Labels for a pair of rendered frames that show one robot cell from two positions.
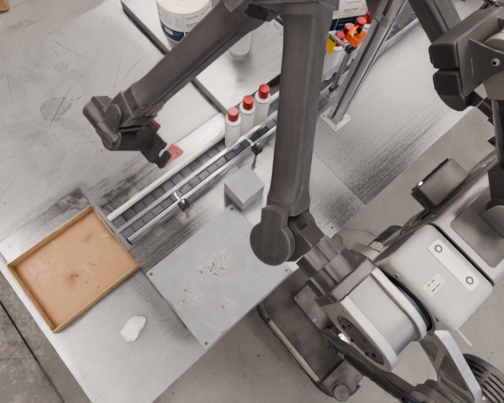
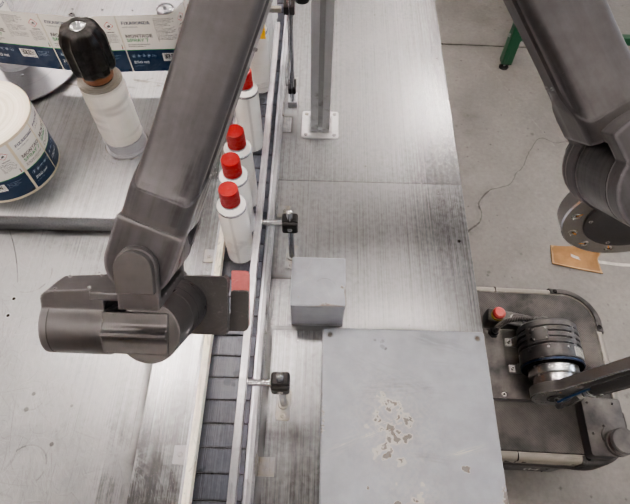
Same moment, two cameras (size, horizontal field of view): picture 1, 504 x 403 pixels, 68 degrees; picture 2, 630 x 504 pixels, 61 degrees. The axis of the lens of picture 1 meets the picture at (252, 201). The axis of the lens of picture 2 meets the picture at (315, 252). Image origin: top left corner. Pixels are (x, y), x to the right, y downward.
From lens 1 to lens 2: 44 cm
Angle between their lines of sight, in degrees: 19
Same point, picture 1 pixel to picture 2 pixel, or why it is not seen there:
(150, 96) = (192, 168)
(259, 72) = not seen: hidden behind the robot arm
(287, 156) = (577, 12)
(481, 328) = not seen: hidden behind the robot
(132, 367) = not seen: outside the picture
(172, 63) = (204, 57)
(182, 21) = (12, 153)
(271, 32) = (143, 91)
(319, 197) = (407, 223)
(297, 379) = (546, 490)
